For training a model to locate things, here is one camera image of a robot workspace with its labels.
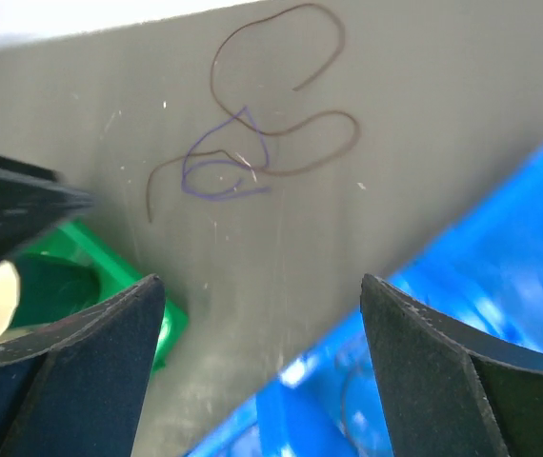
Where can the blue divided plastic bin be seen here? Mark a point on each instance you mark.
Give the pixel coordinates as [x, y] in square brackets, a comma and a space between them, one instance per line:
[485, 271]

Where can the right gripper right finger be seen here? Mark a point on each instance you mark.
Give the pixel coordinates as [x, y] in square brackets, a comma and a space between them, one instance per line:
[448, 389]

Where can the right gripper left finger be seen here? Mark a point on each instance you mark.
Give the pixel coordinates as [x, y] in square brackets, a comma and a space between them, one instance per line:
[77, 387]

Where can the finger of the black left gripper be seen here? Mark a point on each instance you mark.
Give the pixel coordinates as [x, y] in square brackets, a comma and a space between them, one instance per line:
[34, 201]

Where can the green plastic tray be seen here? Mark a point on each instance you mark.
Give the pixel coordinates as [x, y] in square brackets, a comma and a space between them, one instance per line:
[74, 242]

